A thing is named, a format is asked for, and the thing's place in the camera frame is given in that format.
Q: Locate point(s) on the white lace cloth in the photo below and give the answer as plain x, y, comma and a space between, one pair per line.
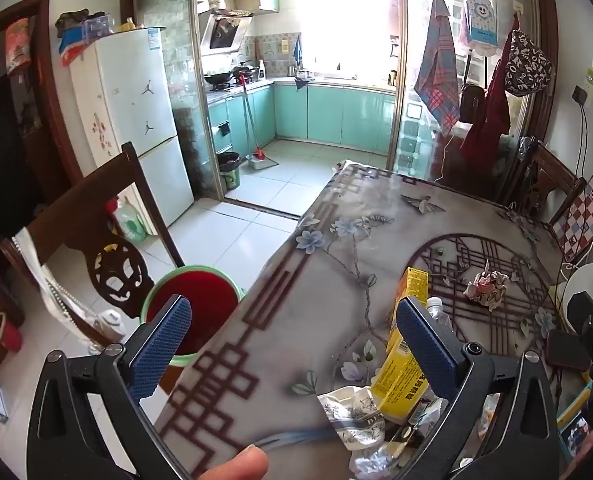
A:
46, 280

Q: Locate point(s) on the carved dark wooden chair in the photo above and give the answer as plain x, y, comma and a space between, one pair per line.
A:
76, 230

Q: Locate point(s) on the red bucket with green rim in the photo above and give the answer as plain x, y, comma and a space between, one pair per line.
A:
201, 295

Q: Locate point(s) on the red cup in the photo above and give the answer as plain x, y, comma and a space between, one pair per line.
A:
7, 334

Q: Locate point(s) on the plain dark wooden chair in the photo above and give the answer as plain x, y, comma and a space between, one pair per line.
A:
551, 175

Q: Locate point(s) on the red mop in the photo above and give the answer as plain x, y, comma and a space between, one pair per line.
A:
251, 125

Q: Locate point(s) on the floral printed tablecloth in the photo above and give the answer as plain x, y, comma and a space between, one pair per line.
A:
296, 310

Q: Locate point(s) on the crumpled paper ball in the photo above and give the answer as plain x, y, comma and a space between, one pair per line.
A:
487, 285

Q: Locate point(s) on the yellow carton box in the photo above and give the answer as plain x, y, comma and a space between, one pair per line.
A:
401, 385

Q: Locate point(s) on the dark shoulder bag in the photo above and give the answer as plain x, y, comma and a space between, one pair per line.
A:
471, 102

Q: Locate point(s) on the blue smiley hanging bag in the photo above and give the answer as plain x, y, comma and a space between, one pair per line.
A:
481, 20

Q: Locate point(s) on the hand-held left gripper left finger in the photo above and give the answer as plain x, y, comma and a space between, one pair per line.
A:
160, 347

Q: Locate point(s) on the white ceramic jar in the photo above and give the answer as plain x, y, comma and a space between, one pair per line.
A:
111, 324

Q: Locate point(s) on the green detergent bottle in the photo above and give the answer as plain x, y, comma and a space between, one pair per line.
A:
130, 222

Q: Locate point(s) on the dark wooden door frame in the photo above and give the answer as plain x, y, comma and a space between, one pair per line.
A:
51, 110

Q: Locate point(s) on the dark red apron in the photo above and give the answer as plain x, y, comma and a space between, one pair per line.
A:
486, 125

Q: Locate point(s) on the white desk lamp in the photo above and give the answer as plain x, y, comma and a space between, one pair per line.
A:
588, 280

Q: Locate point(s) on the grey dustpan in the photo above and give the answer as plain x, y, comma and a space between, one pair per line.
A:
256, 162

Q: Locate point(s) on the black white patterned bag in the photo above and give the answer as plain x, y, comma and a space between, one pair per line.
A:
526, 65

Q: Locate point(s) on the black wall adapter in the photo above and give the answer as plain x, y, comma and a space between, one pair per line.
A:
579, 95

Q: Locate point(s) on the crushed clear plastic bottle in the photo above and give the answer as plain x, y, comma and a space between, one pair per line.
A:
439, 312

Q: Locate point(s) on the teal kitchen base cabinets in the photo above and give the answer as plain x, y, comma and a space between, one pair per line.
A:
326, 112

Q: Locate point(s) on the black wok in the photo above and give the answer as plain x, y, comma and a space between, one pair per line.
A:
219, 78

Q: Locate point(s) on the steel range hood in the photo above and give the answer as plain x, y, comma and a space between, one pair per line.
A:
224, 32

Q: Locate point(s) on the blue white snack packet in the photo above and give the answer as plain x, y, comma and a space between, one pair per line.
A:
349, 412

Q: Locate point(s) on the green white wall plug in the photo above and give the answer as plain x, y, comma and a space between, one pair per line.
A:
592, 79

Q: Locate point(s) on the black kitchen waste bin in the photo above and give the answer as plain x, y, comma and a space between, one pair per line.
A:
229, 170

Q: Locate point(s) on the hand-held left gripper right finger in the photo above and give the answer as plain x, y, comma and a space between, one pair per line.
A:
427, 351

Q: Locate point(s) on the person's left hand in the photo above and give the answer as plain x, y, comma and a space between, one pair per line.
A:
237, 466

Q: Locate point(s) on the clear plastic box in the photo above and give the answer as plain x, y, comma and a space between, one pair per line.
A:
98, 26

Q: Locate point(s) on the plaid hanging cloth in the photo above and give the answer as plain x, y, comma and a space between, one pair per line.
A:
439, 70

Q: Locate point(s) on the white refrigerator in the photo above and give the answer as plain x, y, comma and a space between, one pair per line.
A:
131, 110

